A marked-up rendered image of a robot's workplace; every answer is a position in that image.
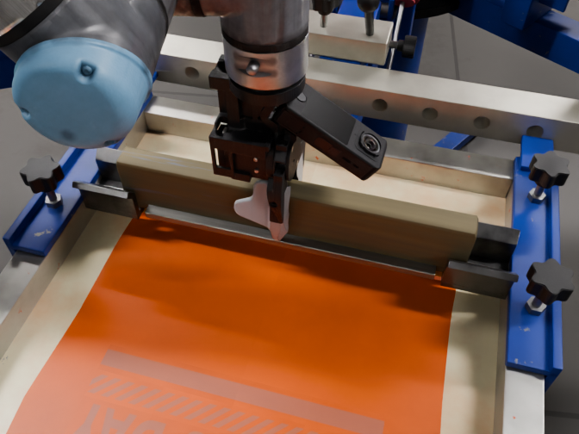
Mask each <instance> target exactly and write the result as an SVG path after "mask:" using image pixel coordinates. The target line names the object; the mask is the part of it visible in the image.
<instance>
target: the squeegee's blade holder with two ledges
mask: <svg viewBox="0 0 579 434"><path fill-rule="evenodd" d="M145 214H146V217H147V218H151V219H155V220H162V221H166V222H170V223H174V224H179V225H182V226H190V227H194V228H198V229H202V230H206V231H211V232H214V233H221V234H226V235H230V236H234V237H238V238H242V239H249V240H253V241H258V242H261V243H266V244H269V245H277V246H281V247H285V248H289V249H293V250H297V251H305V252H308V253H313V254H316V255H321V256H325V257H332V258H336V259H340V260H344V261H348V262H353V263H356V264H363V265H368V266H372V267H376V268H380V269H384V270H391V271H395V272H400V273H403V274H408V275H411V276H419V277H423V278H427V279H431V280H432V279H434V277H435V272H436V266H435V265H431V264H427V263H420V262H415V261H411V260H407V259H403V258H398V257H391V256H387V255H383V254H379V253H375V252H371V251H363V250H359V249H355V248H351V247H346V246H343V245H335V244H331V243H327V242H322V241H319V240H314V239H307V238H303V237H298V236H295V235H290V234H285V235H284V236H283V237H282V239H281V240H280V241H277V240H274V239H273V237H272V236H271V231H270V230H266V229H262V228H258V227H254V226H247V225H242V224H238V223H234V222H230V221H225V220H218V219H214V218H210V217H206V216H201V215H198V214H190V213H186V212H182V211H177V210H174V209H169V208H162V207H158V206H153V205H148V207H147V208H146V211H145Z"/></svg>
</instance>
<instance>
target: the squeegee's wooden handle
mask: <svg viewBox="0 0 579 434"><path fill-rule="evenodd" d="M116 167H117V170H118V173H119V176H120V179H121V184H122V187H123V189H124V190H126V191H131V192H134V193H135V196H136V200H137V202H138V205H139V207H140V208H147V207H148V205H153V206H158V207H162V208H169V209H174V210H177V211H182V212H186V213H190V214H198V215H201V216H206V217H210V218H214V219H218V220H225V221H230V222H234V223H238V224H242V225H247V226H254V227H258V228H262V229H266V230H269V228H268V227H266V226H263V225H260V224H259V223H256V222H254V221H252V220H249V219H246V218H244V217H242V216H240V215H238V214H237V213H236V212H235V210H234V203H235V202H236V201H237V200H239V199H243V198H247V197H250V196H252V195H253V186H254V184H255V183H256V182H257V181H258V180H260V179H259V178H255V177H252V179H251V182H244V181H240V180H235V179H232V178H231V177H224V176H220V175H216V174H214V171H213V164H211V163H207V162H203V161H198V160H194V159H189V158H181V157H177V156H172V155H167V154H163V153H158V152H150V151H146V150H141V149H137V148H133V147H128V146H127V147H125V149H124V150H123V152H122V153H121V155H120V157H119V158H118V159H117V162H116ZM288 186H290V199H289V230H288V232H287V233H286V234H290V235H295V236H298V237H303V238H307V239H314V240H319V241H322V242H327V243H331V244H335V245H343V246H346V247H351V248H355V249H359V250H363V251H371V252H375V253H379V254H383V255H387V256H391V257H398V258H403V259H407V260H411V261H415V262H420V263H424V264H431V265H435V266H436V271H439V272H444V270H445V266H446V263H447V260H448V259H453V260H458V261H461V262H466V263H467V262H468V259H469V257H470V253H471V251H472V248H473V246H474V244H475V241H476V236H477V230H478V221H479V219H478V217H477V215H473V214H465V213H460V212H456V211H451V210H447V209H442V208H434V207H429V206H425V205H420V204H416V203H412V202H407V201H399V200H395V199H390V198H386V197H381V196H377V195H368V194H364V193H359V192H355V191H350V190H346V189H338V188H334V187H329V186H325V185H320V184H316V183H307V182H303V181H298V180H294V179H292V180H291V181H288Z"/></svg>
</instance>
